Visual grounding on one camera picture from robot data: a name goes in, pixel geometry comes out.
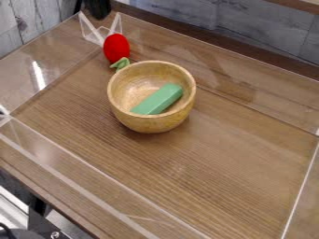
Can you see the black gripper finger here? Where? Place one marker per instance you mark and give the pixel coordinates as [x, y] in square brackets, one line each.
[99, 8]

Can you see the green rectangular block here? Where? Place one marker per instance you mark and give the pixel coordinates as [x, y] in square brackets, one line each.
[159, 100]

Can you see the red plush fruit green leaf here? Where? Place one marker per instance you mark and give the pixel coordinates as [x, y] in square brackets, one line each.
[116, 51]

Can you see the black table leg bracket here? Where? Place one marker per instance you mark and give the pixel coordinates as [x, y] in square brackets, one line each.
[38, 222]

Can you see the wooden bowl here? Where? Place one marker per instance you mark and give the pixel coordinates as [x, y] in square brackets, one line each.
[138, 81]

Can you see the clear acrylic tray enclosure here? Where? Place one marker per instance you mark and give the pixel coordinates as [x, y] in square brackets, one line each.
[156, 137]

